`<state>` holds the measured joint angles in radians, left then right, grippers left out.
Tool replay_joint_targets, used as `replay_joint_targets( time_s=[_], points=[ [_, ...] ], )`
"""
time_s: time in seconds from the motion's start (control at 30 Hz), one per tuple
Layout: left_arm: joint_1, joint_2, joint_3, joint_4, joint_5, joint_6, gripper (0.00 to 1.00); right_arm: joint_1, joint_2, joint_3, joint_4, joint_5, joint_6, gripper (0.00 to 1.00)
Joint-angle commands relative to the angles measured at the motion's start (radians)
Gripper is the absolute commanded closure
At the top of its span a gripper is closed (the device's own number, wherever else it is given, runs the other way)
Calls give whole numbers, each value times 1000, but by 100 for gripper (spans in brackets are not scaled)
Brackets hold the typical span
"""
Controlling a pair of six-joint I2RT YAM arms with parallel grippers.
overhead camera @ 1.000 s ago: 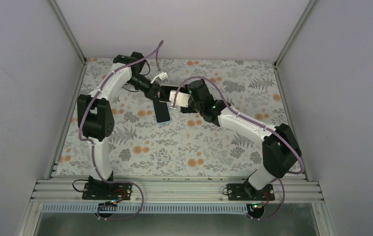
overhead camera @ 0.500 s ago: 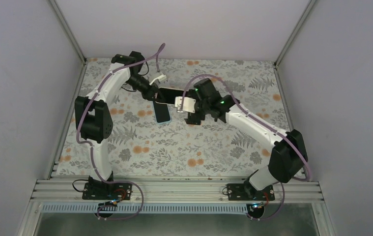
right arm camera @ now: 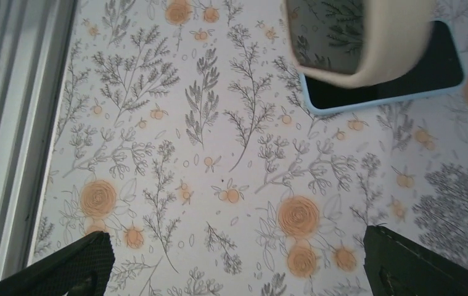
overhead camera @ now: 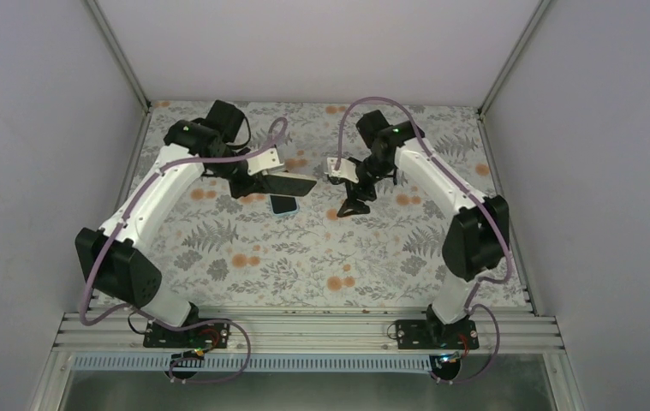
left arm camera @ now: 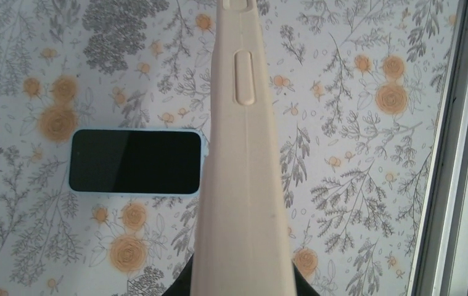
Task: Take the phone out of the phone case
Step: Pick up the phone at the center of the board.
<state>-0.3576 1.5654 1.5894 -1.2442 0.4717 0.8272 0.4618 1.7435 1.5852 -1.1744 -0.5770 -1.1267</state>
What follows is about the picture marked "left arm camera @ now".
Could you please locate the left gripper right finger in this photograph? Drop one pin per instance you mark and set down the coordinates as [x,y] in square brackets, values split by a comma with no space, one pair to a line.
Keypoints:
[302,286]

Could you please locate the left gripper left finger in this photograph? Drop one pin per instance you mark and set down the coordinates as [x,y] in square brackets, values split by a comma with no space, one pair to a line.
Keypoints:
[182,284]

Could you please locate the phone in blue case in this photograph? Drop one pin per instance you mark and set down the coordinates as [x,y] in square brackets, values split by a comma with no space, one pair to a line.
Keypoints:
[136,161]

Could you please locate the floral patterned table mat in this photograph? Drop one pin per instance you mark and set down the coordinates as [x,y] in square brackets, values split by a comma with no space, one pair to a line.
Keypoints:
[356,87]

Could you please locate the aluminium rail base frame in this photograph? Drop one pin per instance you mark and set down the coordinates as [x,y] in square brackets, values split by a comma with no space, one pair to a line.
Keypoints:
[440,264]

